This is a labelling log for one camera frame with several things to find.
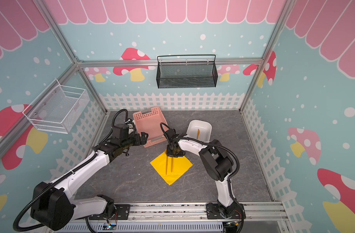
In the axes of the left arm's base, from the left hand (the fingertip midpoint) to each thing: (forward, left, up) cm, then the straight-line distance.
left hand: (141, 137), depth 84 cm
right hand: (-3, -16, -14) cm, 22 cm away
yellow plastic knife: (+15, -36, -16) cm, 42 cm away
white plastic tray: (+18, -37, -15) cm, 44 cm away
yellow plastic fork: (-8, -18, -16) cm, 25 cm away
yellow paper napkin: (-10, -23, -16) cm, 30 cm away
